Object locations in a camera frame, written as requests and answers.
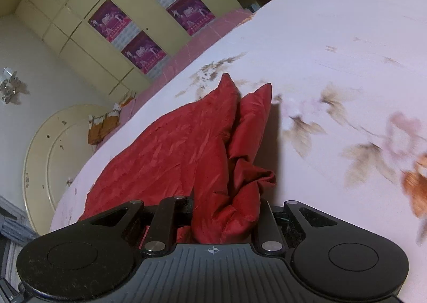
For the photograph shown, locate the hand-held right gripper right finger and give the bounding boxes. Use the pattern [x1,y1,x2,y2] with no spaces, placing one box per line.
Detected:
[253,200,348,255]

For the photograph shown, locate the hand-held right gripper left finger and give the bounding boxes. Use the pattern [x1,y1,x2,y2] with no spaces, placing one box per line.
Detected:
[79,196,195,256]

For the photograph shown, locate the red puffer jacket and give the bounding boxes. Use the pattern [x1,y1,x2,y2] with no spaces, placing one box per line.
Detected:
[78,73,278,245]

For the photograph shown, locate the grey blue curtain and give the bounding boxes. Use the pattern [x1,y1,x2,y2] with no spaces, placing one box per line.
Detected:
[0,194,40,288]

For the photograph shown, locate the orange brown bag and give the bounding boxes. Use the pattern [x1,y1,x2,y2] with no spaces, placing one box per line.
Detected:
[87,99,125,145]

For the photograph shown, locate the cream round headboard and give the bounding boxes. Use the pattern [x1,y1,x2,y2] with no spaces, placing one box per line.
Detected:
[23,105,117,233]

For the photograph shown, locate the pink checked bed cover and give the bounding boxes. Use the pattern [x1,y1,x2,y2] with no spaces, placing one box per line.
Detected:
[117,8,258,127]

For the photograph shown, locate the cream wardrobe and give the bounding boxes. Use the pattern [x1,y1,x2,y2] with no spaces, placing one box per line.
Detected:
[15,0,257,101]

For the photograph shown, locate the pink floral bedsheet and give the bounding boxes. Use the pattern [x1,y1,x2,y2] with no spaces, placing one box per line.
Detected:
[50,0,427,303]

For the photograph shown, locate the glass wall lamp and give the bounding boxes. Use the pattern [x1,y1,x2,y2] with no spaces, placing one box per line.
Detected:
[0,67,26,104]

